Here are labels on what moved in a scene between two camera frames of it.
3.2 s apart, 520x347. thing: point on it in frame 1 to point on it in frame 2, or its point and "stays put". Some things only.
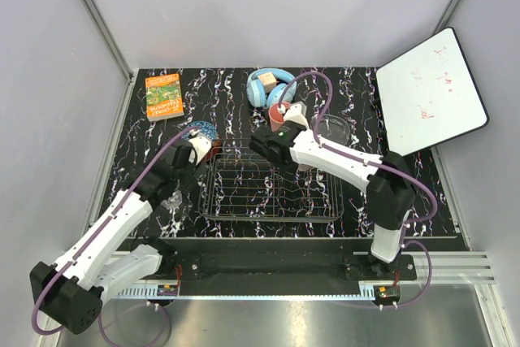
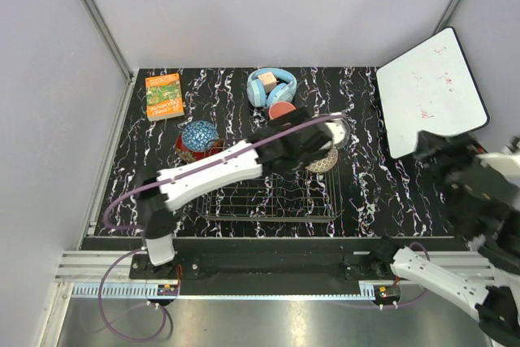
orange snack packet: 164,97 stays put
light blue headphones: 257,95 stays put
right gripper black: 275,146 to 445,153
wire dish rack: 237,184 stays put
